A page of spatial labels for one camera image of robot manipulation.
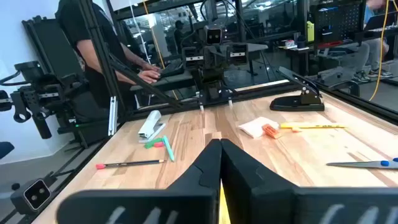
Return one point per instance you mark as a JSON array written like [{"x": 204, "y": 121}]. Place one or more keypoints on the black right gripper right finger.
[{"x": 255, "y": 193}]

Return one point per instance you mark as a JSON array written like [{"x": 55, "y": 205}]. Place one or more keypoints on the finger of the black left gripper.
[
  {"x": 224, "y": 81},
  {"x": 209, "y": 82}
]

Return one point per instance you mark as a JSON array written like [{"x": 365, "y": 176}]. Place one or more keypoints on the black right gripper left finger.
[{"x": 202, "y": 174}]

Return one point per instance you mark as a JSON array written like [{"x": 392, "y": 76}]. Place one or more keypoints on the teal pen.
[{"x": 168, "y": 148}]

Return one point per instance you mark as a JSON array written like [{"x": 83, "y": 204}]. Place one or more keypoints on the pink sticky note pad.
[{"x": 253, "y": 127}]

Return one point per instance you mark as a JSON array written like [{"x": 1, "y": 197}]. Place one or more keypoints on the green eraser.
[{"x": 151, "y": 144}]

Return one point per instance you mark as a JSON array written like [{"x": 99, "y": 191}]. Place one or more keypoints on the black pencil pink eraser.
[{"x": 130, "y": 163}]

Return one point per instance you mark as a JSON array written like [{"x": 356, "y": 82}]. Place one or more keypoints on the person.
[
  {"x": 370, "y": 53},
  {"x": 93, "y": 37},
  {"x": 178, "y": 32}
]

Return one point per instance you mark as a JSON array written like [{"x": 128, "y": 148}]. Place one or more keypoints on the black keyboard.
[{"x": 172, "y": 68}]

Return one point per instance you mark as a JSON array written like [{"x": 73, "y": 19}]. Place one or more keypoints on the grey desk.
[{"x": 168, "y": 81}]

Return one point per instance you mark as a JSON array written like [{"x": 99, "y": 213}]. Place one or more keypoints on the grey white eraser block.
[{"x": 150, "y": 124}]

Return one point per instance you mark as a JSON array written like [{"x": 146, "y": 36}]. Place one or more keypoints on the black hole punch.
[{"x": 295, "y": 105}]

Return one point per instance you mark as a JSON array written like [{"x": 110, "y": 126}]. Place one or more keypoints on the yellow green bottle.
[{"x": 310, "y": 31}]

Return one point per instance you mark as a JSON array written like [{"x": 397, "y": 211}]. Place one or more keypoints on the silver aluminium bar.
[{"x": 112, "y": 115}]

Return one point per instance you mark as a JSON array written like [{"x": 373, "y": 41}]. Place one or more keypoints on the black pegboard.
[{"x": 339, "y": 21}]

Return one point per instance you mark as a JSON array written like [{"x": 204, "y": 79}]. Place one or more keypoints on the black flat panel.
[{"x": 49, "y": 46}]

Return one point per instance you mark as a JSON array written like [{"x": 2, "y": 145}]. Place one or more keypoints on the black robot gripper unit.
[{"x": 43, "y": 93}]

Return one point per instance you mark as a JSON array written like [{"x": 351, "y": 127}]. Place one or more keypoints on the dark blue chair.
[{"x": 5, "y": 149}]

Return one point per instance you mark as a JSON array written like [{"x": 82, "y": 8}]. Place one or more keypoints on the black bracket white tip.
[
  {"x": 229, "y": 99},
  {"x": 201, "y": 101}
]

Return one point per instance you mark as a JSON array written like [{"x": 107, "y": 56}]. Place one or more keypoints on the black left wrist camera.
[{"x": 214, "y": 35}]

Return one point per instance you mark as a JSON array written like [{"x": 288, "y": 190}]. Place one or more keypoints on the black aluminium table frame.
[{"x": 99, "y": 46}]

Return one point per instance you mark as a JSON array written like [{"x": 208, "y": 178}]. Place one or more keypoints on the black table-level camera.
[{"x": 37, "y": 194}]

